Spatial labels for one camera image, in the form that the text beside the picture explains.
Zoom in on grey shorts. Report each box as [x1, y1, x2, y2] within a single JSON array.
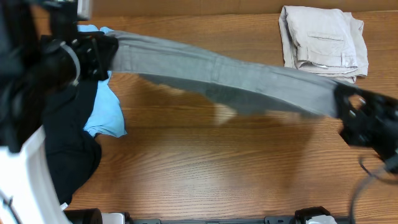
[[107, 31, 352, 117]]

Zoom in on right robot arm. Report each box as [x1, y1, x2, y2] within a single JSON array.
[[334, 84, 397, 173]]

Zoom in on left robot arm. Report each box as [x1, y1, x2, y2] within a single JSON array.
[[1, 0, 119, 223]]

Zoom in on light blue shirt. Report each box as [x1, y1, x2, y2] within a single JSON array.
[[76, 24, 127, 138]]

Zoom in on folded beige pants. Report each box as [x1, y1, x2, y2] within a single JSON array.
[[279, 6, 369, 83]]

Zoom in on black garment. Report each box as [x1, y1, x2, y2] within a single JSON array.
[[43, 82, 102, 204]]

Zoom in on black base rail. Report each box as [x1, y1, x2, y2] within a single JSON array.
[[126, 216, 296, 224]]

